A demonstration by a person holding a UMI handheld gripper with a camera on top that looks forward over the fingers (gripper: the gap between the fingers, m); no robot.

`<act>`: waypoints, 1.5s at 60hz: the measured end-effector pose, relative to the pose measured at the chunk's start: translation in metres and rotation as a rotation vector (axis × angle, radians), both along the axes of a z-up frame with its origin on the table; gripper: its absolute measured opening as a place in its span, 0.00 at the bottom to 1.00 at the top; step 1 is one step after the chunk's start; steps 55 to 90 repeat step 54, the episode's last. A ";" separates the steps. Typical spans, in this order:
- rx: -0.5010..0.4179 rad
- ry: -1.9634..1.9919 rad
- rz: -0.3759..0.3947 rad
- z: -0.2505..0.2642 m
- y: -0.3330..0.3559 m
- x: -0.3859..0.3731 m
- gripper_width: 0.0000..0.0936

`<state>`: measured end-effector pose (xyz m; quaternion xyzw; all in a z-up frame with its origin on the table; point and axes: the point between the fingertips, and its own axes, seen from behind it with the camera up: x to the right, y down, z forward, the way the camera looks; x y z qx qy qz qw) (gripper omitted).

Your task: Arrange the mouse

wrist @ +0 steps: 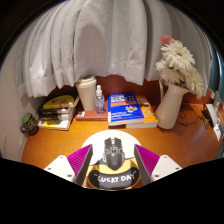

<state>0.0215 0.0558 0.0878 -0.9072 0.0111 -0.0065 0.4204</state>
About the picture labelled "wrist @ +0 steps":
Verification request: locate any white yellow black mouse pad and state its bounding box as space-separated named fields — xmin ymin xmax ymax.
xmin=80 ymin=129 xmax=143 ymax=191

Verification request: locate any white flower bouquet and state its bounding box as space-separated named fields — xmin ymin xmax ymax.
xmin=155 ymin=35 xmax=204 ymax=99

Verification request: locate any dark green mug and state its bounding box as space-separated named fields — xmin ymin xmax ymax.
xmin=19 ymin=112 xmax=40 ymax=137

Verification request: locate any red-brown book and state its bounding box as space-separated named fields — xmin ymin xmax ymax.
xmin=74 ymin=109 xmax=109 ymax=122

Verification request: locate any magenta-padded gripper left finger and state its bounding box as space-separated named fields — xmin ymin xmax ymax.
xmin=43 ymin=143 xmax=95 ymax=187

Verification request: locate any clear sanitizer spray bottle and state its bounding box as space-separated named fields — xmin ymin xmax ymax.
xmin=94 ymin=84 xmax=106 ymax=115

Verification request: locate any white curtain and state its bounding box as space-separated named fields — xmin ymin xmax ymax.
xmin=14 ymin=0 xmax=214 ymax=99

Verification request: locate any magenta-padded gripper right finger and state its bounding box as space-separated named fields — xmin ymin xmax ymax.
xmin=133 ymin=143 xmax=184 ymax=184

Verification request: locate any white ceramic jug vase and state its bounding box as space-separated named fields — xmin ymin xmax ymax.
xmin=154 ymin=81 xmax=190 ymax=130

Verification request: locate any beige lidded tumbler cup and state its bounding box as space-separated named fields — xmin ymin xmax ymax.
xmin=75 ymin=75 xmax=98 ymax=112

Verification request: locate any black pen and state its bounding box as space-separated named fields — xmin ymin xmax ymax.
xmin=199 ymin=114 xmax=209 ymax=131

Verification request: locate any grey computer mouse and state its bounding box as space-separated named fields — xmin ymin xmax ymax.
xmin=101 ymin=136 xmax=126 ymax=170

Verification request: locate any blue book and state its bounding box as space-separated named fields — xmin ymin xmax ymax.
xmin=107 ymin=91 xmax=145 ymax=127

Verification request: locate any orange book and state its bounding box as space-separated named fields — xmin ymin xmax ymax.
xmin=125 ymin=95 xmax=159 ymax=130

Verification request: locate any window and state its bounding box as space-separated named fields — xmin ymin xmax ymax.
xmin=208 ymin=49 xmax=224 ymax=98

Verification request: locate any black cable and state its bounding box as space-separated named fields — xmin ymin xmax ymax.
xmin=176 ymin=103 xmax=204 ymax=128

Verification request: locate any black yellow book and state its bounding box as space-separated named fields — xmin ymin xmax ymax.
xmin=38 ymin=93 xmax=80 ymax=112

